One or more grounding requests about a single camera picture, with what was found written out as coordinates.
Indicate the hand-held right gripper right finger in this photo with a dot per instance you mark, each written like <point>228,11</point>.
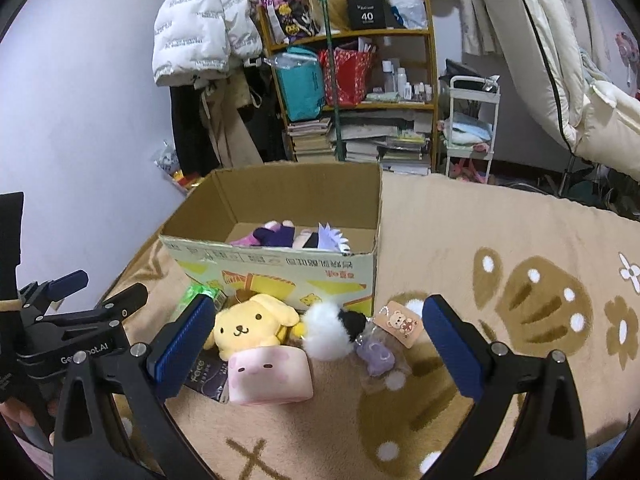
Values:
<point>452,345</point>

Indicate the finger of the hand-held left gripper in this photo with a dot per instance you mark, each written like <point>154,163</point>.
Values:
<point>70,282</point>
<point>125,297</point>

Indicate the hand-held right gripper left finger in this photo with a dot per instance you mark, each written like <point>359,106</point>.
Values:
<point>182,345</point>

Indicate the dark tissue packet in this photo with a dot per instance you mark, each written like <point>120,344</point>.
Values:
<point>207,372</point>

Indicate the green plastic packet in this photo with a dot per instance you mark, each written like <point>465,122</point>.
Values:
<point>220,296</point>

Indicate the yellow dog plush toy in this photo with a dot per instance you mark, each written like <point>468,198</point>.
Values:
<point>250,325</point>

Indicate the pink pig cube plush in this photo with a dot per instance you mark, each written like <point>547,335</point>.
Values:
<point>267,372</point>

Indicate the printed cardboard box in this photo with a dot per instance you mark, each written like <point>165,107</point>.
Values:
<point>280,270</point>

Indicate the white and black fluffy pompom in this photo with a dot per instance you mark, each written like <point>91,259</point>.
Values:
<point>325,332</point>

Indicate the person's left hand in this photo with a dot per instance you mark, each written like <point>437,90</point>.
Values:
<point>14,415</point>

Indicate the beige patterned blanket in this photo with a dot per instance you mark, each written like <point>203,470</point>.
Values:
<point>500,240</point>

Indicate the plastic bag of toys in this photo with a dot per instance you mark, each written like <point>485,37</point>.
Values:
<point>170,165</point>

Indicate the purple glove plush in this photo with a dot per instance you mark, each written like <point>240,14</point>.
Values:
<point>272,235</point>

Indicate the white-haired plush doll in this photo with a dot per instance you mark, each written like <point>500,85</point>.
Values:
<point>327,237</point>

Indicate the blue fleece clothing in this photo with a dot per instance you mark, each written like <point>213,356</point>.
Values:
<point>602,460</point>

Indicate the black hanging garment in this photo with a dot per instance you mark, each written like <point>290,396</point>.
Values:
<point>190,120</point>

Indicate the beige hanging garment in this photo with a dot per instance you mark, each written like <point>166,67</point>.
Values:
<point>232,125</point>

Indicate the wide pile of books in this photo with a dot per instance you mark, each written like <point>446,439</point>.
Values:
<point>390,145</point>

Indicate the light blue towel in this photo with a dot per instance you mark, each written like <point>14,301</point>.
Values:
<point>470,132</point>

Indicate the white trolley cart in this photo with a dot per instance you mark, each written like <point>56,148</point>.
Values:
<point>472,110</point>

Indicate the narrow stack of books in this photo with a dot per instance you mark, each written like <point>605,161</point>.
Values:
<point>310,140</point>

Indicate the row of cosmetic bottles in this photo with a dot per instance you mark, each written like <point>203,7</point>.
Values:
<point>400,85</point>

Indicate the teal paper bag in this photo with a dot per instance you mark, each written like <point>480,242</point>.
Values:
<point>300,87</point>

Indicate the wooden shelf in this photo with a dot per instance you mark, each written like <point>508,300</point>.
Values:
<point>430,70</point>

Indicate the green pole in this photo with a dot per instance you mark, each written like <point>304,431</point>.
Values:
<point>334,85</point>

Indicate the red patterned bag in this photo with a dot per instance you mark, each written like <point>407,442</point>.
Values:
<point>350,77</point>

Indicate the white puffer jacket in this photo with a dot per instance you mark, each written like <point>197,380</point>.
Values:
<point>200,20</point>

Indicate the clear plastic bag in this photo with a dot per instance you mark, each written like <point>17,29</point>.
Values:
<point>287,60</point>

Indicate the white recliner chair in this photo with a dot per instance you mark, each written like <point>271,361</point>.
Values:
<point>550,50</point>

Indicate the pink and black printed bag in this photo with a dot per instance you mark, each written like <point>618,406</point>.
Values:
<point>290,10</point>

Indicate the black box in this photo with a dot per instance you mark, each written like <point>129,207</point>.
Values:
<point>366,12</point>

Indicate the pink fan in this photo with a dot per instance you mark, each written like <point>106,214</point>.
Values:
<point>627,47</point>

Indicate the blond wig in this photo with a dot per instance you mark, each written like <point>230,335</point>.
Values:
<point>337,7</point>

